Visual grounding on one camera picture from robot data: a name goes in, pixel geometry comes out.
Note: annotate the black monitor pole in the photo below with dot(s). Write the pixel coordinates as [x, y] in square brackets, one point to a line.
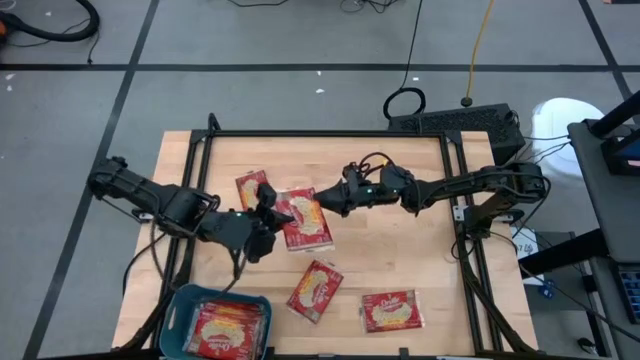
[617, 114]

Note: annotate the black caster wheel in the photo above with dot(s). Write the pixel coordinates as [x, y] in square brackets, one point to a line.
[586, 344]

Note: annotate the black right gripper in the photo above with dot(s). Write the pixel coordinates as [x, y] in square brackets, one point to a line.
[372, 192]

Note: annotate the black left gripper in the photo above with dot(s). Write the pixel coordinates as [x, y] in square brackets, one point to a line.
[245, 232]

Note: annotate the white round stool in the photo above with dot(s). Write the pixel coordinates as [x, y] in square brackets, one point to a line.
[560, 125]

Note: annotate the blue tag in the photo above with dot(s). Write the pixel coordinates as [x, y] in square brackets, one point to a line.
[547, 290]

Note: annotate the grey workstation cart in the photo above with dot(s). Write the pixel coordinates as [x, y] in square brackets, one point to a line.
[600, 215]

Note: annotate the teal plastic basket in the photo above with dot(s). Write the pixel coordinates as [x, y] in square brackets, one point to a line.
[172, 315]

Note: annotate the black aluminium table frame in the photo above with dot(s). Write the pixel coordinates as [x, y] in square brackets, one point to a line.
[325, 134]

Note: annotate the black keyboard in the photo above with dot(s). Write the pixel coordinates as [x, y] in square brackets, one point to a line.
[631, 295]

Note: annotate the black cart base beam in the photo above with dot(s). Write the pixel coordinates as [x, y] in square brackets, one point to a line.
[565, 252]

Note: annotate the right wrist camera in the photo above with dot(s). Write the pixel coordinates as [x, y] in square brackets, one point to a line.
[351, 174]

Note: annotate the white paper sheet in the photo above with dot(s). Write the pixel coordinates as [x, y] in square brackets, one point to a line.
[525, 245]

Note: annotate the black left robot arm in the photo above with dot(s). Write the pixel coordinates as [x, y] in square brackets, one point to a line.
[150, 192]

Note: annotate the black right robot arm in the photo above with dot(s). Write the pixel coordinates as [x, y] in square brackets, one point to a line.
[465, 184]

